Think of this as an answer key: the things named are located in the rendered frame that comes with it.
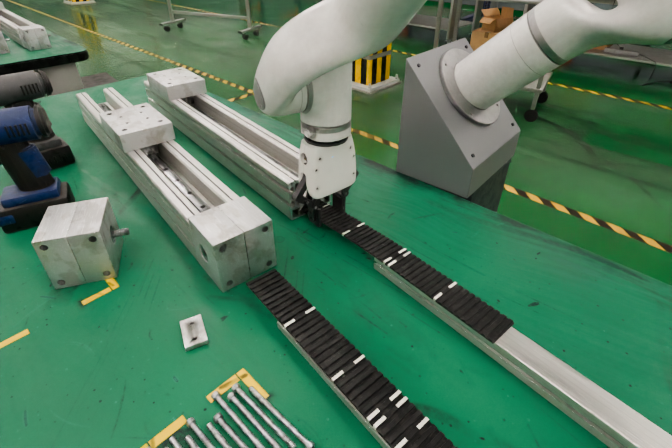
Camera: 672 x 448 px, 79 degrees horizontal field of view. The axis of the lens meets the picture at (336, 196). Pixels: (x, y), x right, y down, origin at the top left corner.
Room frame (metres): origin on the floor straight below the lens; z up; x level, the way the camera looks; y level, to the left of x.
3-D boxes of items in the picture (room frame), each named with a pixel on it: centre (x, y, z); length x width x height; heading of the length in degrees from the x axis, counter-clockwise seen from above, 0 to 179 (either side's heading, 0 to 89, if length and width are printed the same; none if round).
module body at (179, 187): (0.86, 0.45, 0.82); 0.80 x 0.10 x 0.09; 40
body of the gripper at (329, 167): (0.64, 0.02, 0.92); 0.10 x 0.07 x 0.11; 130
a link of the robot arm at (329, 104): (0.63, 0.02, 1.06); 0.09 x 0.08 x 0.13; 121
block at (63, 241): (0.52, 0.40, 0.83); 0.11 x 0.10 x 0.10; 108
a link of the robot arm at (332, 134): (0.64, 0.02, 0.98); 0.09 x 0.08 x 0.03; 130
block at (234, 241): (0.53, 0.16, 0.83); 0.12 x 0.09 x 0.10; 130
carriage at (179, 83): (1.18, 0.46, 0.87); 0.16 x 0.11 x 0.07; 40
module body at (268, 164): (0.98, 0.30, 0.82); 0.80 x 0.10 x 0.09; 40
